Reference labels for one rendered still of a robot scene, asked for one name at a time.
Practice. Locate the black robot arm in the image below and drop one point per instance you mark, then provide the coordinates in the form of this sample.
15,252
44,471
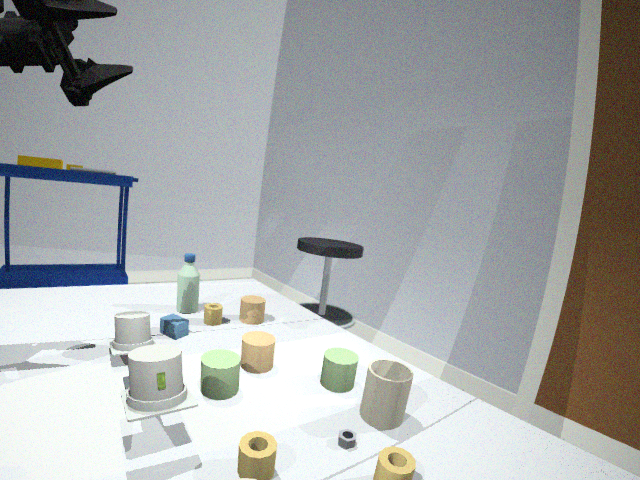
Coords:
66,27

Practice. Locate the blue block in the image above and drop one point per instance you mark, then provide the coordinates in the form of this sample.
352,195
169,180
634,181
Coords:
174,326

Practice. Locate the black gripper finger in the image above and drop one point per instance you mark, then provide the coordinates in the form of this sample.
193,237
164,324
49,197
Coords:
97,76
62,10

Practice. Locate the small grey hex nut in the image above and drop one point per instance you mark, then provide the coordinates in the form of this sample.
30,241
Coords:
347,438

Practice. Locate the green cylinder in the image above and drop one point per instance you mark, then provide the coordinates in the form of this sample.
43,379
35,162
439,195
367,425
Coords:
339,370
220,374

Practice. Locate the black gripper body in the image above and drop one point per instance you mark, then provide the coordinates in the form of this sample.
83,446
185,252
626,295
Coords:
33,41

